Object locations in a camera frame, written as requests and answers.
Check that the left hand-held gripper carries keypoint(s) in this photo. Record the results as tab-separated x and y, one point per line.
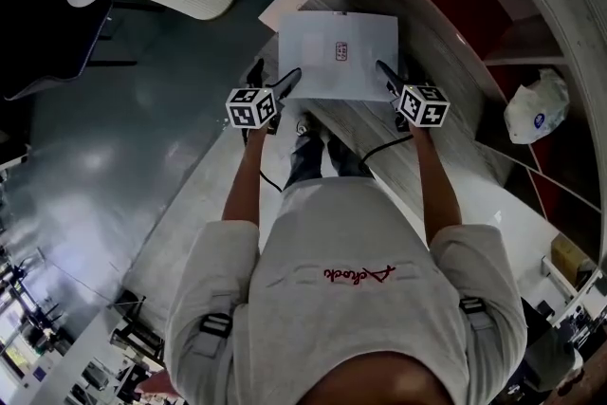
251	108

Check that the black metal frame stand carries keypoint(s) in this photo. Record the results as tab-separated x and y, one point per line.
137	327

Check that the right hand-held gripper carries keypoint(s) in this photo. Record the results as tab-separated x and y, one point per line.
423	105

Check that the brown cardboard box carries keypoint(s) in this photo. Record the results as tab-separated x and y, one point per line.
569	258

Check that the person's grey sweatshirt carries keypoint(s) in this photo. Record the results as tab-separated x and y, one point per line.
341	313

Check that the person's left forearm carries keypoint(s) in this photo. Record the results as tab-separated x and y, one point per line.
244	175

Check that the white plastic bag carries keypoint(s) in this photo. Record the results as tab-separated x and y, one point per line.
536	109

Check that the person's blue jeans legs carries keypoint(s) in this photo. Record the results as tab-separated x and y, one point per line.
310	156

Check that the person's shoes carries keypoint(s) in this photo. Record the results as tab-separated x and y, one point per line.
309	124

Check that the grey wooden shelf unit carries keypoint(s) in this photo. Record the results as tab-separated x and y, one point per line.
450	61

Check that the person's right forearm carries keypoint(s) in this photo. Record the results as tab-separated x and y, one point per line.
436	185

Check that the white item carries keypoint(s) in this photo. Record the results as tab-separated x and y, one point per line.
332	57

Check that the dark upholstered chair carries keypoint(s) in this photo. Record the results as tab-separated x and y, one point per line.
47	23

